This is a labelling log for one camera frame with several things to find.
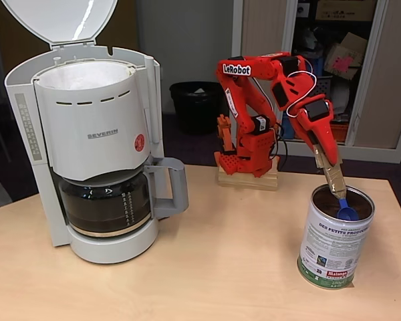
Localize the blue scoop with cardboard handle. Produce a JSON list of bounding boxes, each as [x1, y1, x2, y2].
[[315, 145, 360, 221]]

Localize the white green coffee tin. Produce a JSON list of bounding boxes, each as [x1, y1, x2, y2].
[[297, 183, 376, 290]]

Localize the ground coffee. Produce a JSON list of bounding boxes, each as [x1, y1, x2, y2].
[[313, 189, 372, 221]]

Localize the white drip coffee maker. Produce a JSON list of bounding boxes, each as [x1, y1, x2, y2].
[[0, 0, 163, 265]]

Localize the white paper coffee filter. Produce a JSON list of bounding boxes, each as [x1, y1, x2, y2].
[[39, 62, 136, 91]]

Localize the orange plastic crate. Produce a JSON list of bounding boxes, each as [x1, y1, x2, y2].
[[332, 122, 350, 143]]

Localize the small blue bin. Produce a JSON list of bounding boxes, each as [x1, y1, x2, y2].
[[282, 115, 297, 140]]

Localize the grey perforated basket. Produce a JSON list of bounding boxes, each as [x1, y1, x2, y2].
[[315, 76, 333, 101]]

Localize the blue plastic crate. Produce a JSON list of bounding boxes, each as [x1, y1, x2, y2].
[[309, 57, 325, 80]]

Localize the dark crumpled bag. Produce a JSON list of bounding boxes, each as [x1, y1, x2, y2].
[[293, 26, 325, 58]]

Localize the cardboard box pink sticker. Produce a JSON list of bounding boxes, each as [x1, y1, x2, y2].
[[323, 31, 368, 81]]

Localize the wooden base block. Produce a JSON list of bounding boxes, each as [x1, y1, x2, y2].
[[219, 163, 279, 191]]

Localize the orange clamp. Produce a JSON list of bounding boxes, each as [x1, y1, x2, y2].
[[216, 113, 237, 154]]

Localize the white cabinet beige doors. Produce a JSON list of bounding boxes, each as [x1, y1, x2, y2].
[[232, 0, 401, 165]]

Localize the brown cardboard box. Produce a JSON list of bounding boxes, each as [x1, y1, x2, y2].
[[315, 0, 378, 21]]

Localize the black trash bin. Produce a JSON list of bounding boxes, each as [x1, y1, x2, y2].
[[169, 82, 228, 136]]

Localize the white red servo cable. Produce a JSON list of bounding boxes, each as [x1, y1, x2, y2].
[[285, 68, 317, 118]]

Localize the glass carafe grey handle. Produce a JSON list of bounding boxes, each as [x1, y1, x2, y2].
[[58, 156, 190, 239]]

